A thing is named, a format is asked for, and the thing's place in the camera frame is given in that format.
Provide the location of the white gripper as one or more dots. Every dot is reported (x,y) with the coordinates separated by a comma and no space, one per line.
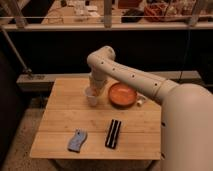
(97,87)

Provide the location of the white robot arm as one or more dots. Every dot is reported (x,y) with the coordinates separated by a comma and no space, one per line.
(186,111)

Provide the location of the white ceramic cup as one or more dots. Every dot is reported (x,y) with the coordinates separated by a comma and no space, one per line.
(91,96)

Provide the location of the orange plate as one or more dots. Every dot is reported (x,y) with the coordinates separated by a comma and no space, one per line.
(122,95)

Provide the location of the black striped block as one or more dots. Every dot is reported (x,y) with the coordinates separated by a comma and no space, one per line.
(113,133)

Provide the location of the wooden table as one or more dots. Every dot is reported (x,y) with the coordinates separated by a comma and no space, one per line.
(67,110)

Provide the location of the metal railing frame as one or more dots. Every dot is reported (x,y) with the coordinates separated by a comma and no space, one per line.
(55,36)

